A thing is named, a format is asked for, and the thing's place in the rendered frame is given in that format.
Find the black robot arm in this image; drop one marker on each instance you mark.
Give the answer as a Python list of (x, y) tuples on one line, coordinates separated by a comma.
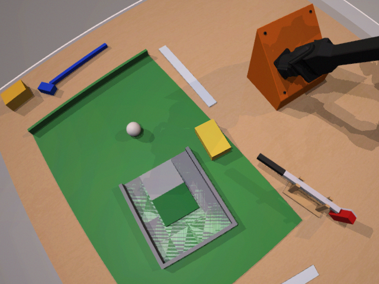
[(322, 56)]

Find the green putting mat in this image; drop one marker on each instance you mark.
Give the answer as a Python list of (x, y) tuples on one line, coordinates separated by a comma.
[(89, 152)]

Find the blue putter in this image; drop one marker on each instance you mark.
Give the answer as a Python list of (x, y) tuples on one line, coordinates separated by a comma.
[(50, 88)]

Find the red golf putter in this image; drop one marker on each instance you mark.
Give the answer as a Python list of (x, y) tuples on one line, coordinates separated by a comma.
[(337, 213)]

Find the white ball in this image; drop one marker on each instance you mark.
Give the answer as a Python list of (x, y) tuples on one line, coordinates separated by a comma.
[(133, 129)]

